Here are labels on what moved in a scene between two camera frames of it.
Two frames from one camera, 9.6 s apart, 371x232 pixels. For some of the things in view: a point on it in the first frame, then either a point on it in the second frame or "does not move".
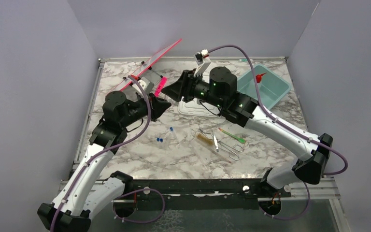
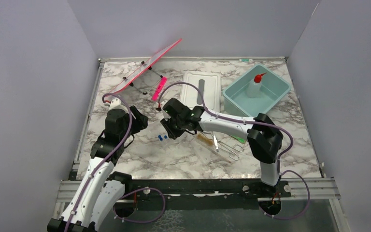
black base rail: x=172 y=195 does not move
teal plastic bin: x=274 y=86 does not move
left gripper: x=158 y=106 → x=140 y=122
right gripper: x=182 y=87 → x=165 y=123
